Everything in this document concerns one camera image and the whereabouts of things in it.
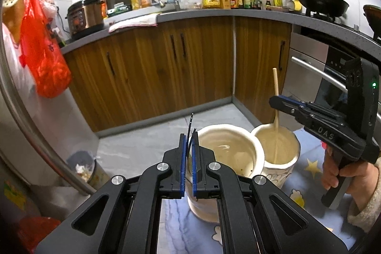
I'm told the dark pan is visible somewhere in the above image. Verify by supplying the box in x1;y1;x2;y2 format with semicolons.
363;4;381;38

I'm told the electric pressure cooker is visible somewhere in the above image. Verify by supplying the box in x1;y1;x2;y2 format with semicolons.
66;0;105;41

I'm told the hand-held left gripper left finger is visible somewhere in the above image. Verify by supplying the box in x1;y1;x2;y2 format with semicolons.
34;133;187;254

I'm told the red mesh bag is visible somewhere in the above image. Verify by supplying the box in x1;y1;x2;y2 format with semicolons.
17;216;62;254

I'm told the red plastic bag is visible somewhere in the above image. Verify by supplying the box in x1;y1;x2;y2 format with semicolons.
19;0;73;99

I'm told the stainless built-in oven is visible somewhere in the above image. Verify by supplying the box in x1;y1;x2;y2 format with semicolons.
282;32;381;135

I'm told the blue printed tablecloth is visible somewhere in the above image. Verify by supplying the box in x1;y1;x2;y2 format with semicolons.
158;127;363;254

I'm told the chrome metal pole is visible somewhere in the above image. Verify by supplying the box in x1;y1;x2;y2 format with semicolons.
0;43;96;197

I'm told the wooden chopstick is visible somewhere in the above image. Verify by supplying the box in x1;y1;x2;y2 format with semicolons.
272;68;282;164

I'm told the white plastic bag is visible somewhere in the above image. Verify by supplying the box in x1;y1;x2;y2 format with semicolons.
0;21;40;124

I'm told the gas stove grate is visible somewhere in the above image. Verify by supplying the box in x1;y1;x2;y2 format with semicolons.
306;11;358;29

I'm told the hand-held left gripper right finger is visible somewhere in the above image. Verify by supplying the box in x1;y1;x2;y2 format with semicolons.
191;129;349;254

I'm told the person's right hand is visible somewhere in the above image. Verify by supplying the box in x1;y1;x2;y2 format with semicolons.
321;149;381;208

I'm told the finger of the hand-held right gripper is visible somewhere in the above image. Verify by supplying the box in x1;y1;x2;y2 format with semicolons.
278;95;347;121
269;95;314;124

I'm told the person's right forearm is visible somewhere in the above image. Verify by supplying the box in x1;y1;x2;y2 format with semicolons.
346;171;381;234

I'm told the white ceramic utensil holder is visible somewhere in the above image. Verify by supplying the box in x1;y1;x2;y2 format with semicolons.
186;122;302;224

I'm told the trash bin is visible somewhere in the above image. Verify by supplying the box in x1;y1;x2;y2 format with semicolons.
66;150;110;193

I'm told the wooden kitchen cabinet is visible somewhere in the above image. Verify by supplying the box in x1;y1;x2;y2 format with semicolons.
60;8;295;133

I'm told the green packet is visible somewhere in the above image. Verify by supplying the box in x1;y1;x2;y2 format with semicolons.
107;3;132;18

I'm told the white dish cloth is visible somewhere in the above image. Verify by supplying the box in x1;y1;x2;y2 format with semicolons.
108;15;158;34

